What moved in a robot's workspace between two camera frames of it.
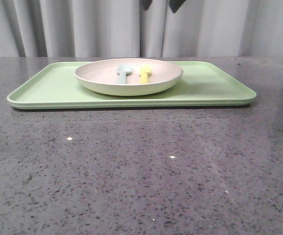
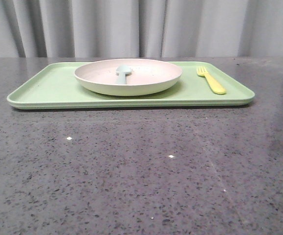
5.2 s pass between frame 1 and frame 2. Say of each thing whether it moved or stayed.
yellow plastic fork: moved
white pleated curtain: stayed
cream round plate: stayed
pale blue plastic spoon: stayed
